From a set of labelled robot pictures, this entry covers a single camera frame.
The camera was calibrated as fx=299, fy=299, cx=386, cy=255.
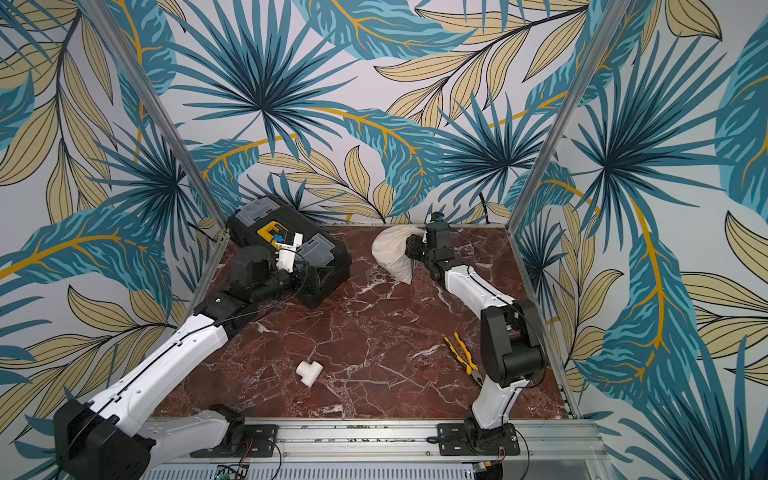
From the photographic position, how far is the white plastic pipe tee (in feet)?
2.72

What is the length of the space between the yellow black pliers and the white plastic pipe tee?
39cm

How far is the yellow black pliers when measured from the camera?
2.79ft
